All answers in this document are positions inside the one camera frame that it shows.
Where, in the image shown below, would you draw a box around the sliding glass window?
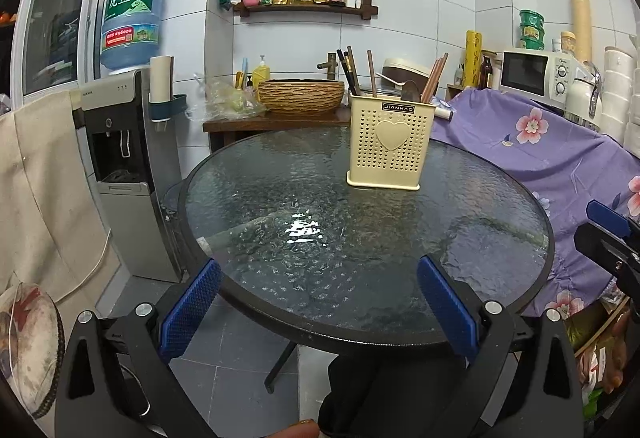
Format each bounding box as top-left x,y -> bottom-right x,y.
10,0 -> 123,108

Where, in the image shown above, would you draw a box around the person's left hand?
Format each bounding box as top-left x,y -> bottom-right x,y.
272,420 -> 321,438

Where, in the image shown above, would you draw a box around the blue water jug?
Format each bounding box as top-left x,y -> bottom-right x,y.
99,0 -> 167,71

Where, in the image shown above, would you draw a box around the purple floral cloth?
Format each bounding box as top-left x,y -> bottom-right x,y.
430,88 -> 640,319

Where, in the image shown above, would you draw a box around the dark teal cup holder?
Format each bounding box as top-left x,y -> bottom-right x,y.
150,92 -> 193,125

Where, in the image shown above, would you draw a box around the colourful plastic packets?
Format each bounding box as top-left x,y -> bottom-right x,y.
572,298 -> 640,424

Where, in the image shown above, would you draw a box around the round glass table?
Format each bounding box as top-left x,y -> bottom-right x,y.
160,125 -> 556,394

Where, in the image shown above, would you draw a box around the person's black pants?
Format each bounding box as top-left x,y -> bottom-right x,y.
317,353 -> 471,438

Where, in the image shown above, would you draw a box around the white electric kettle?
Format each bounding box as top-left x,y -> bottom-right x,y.
564,62 -> 605,131

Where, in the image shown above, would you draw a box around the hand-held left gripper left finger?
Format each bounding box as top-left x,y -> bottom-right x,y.
53,259 -> 222,438

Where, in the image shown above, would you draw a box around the brass faucet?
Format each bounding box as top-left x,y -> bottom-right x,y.
317,52 -> 343,81

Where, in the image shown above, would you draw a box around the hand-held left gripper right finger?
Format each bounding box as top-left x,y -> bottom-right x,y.
417,255 -> 585,438

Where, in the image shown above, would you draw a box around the black chopstick gold band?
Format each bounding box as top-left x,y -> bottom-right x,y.
347,46 -> 362,96

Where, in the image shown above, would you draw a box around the reddish wooden chopstick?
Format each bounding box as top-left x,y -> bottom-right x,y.
424,56 -> 446,104
421,59 -> 441,104
426,52 -> 450,104

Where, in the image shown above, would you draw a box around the white paper cup stack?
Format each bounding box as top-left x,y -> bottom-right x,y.
149,55 -> 175,116

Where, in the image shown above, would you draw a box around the beige plastic utensil holder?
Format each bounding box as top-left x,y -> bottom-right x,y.
346,92 -> 437,191

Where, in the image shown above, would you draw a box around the white microwave oven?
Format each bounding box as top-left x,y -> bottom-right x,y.
500,48 -> 581,104

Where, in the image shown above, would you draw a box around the dark wooden counter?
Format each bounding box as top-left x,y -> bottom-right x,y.
202,108 -> 353,153

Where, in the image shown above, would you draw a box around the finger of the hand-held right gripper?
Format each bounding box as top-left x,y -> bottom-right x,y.
575,224 -> 640,281
586,200 -> 640,249

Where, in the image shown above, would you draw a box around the clear plastic bags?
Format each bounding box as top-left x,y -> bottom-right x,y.
187,72 -> 268,121

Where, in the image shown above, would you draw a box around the brown woven vessel sink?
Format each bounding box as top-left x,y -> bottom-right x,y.
256,78 -> 347,115

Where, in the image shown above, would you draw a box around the patterned round cushion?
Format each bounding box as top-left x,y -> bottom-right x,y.
0,283 -> 66,419

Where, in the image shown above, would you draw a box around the brown white rice cooker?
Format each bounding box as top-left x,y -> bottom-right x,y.
381,58 -> 436,91

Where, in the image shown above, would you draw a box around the white power cable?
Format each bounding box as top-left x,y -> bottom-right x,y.
50,225 -> 113,303

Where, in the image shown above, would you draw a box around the beige cloth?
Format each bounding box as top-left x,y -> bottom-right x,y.
0,90 -> 123,301

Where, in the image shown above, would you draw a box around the yellow wrap roll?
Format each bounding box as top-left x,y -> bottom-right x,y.
464,30 -> 483,88

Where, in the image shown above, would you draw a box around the grey water dispenser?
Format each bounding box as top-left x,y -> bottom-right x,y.
72,68 -> 188,283

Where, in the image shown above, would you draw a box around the tall beige cup stack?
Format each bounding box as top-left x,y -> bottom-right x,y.
566,0 -> 594,64

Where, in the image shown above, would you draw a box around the yellow soap pump bottle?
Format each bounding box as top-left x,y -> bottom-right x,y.
251,55 -> 272,91

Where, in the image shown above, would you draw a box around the stack of white bowls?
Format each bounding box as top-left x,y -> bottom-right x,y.
600,45 -> 640,146

